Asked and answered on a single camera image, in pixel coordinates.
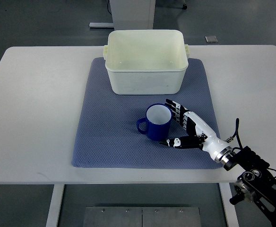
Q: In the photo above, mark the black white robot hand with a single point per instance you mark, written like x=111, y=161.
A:
x=199, y=135

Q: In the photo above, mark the blue enamel mug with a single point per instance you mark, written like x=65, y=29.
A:
x=156, y=123

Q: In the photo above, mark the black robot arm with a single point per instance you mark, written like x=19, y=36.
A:
x=256, y=184

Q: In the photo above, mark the white plastic box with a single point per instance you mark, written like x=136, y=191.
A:
x=146, y=62

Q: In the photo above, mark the right white table leg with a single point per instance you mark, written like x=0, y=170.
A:
x=229, y=209

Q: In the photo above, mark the white table leg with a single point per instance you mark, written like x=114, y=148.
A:
x=55, y=205
x=229, y=209

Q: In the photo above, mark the blue quilted mat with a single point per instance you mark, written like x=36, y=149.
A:
x=107, y=136

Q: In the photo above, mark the grey floor socket plate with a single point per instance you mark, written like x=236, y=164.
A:
x=211, y=39

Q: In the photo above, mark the metal floor plate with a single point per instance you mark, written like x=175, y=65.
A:
x=142, y=217

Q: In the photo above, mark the white pillar base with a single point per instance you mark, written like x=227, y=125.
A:
x=129, y=15

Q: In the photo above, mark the left white table leg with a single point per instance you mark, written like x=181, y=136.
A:
x=55, y=205

